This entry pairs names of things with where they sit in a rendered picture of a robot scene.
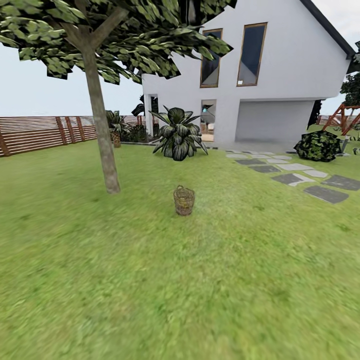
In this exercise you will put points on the wicker basket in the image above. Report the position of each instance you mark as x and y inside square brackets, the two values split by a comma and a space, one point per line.
[180, 210]

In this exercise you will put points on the fixed window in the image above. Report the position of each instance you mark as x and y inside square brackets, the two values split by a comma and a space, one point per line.
[208, 115]

